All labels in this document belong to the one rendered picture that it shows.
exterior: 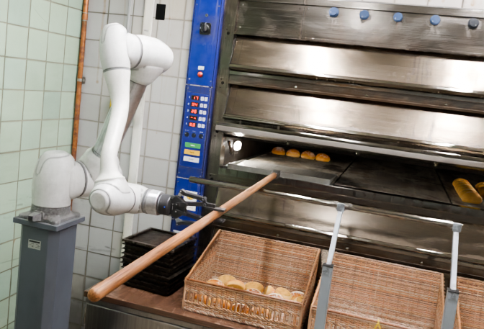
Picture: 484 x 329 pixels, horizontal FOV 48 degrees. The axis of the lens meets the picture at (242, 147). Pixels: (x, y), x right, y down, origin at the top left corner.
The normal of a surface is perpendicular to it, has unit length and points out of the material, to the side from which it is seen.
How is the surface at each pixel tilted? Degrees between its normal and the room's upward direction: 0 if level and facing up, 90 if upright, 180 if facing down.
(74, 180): 84
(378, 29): 90
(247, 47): 70
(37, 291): 90
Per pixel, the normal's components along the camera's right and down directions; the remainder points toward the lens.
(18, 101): 0.95, 0.14
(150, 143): -0.29, 0.07
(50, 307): 0.47, 0.16
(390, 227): -0.22, -0.26
